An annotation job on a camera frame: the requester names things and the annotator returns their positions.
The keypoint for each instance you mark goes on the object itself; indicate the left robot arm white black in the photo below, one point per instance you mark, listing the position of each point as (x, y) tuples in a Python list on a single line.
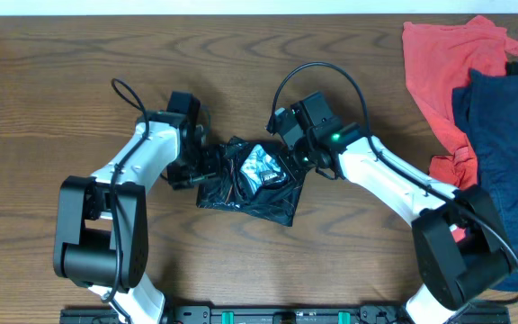
[(101, 240)]

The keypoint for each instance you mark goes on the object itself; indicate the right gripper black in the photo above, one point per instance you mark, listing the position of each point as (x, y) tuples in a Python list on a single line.
[(296, 171)]

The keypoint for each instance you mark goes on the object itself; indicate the black printed jersey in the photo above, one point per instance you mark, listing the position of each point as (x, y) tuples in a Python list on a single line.
[(253, 179)]

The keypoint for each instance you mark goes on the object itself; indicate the navy blue garment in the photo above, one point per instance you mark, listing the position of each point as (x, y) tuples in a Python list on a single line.
[(486, 110)]

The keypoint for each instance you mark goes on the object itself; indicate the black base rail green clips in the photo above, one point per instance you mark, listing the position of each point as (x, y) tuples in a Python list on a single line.
[(365, 314)]

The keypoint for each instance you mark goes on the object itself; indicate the red orange shirt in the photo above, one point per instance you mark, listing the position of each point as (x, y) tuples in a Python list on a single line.
[(437, 60)]

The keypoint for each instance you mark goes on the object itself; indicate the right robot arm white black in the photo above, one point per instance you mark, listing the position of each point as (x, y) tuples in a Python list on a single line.
[(460, 244)]

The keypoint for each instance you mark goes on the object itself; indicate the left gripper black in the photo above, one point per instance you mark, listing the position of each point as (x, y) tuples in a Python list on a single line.
[(213, 159)]

